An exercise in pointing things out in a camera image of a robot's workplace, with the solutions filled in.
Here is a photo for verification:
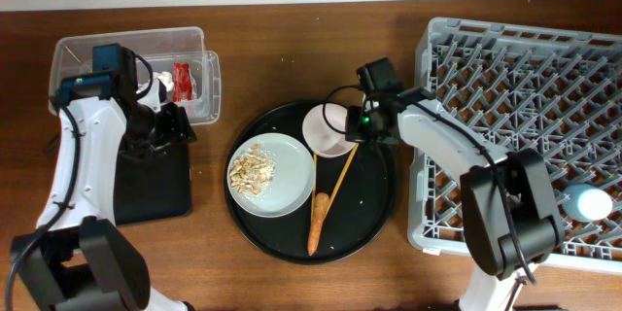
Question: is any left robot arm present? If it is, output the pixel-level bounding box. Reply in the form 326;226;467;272
9;70;193;310

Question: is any clear plastic bin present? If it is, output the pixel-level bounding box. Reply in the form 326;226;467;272
49;26;222;126

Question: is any orange carrot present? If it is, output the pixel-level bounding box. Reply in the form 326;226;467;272
307;192;330;256

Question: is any grey plate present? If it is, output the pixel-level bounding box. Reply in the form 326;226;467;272
225;133;314;218

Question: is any grey dishwasher rack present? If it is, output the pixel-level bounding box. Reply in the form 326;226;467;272
414;17;621;274

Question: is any round black tray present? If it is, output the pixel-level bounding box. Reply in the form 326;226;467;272
224;100;397;265

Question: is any red snack wrapper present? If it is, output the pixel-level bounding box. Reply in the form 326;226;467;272
173;62;196;102

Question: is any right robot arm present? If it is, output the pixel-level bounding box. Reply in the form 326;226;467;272
345;88;565;310

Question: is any food scraps pile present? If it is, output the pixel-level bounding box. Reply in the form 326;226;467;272
228;144;275;196

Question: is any blue cup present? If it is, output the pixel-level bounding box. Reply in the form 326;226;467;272
562;184;613;223

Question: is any black rectangular tray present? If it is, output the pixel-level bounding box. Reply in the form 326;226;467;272
114;144;192;225

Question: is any white tissue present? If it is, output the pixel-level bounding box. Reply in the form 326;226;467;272
154;71;174;92

